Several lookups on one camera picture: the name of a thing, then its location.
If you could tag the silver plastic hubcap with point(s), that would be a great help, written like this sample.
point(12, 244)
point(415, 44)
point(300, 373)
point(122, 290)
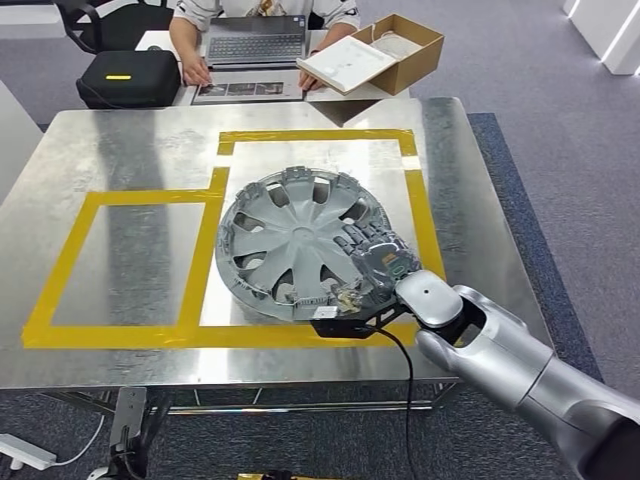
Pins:
point(295, 245)

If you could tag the black office chair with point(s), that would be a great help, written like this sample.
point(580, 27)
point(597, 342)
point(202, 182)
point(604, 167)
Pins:
point(115, 20)

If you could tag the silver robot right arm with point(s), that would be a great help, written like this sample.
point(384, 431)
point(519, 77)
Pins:
point(500, 358)

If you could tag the printed paper sheet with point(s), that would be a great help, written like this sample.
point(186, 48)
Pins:
point(247, 89)

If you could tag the brown cardboard box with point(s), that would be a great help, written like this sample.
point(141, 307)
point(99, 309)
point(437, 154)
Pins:
point(415, 63)

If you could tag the grey laptop computer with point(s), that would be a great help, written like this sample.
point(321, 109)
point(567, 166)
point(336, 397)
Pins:
point(255, 43)

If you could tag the person at laptop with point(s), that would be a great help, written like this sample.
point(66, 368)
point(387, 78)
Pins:
point(190, 40)

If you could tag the stainless steel workbench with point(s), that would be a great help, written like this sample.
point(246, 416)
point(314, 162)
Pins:
point(125, 146)

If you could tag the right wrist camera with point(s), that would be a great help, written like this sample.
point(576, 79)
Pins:
point(340, 326)

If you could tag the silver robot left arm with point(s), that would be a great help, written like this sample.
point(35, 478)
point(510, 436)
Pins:
point(97, 474)

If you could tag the white desk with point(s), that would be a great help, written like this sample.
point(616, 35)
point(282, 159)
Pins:
point(155, 38)

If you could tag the black zip case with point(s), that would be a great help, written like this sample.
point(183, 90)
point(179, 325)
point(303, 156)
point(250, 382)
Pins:
point(130, 83)

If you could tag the white power strip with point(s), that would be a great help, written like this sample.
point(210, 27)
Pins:
point(25, 452)

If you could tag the white foam tray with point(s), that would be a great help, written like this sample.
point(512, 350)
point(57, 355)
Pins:
point(345, 66)

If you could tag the white platform block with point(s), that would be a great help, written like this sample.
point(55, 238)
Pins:
point(610, 26)

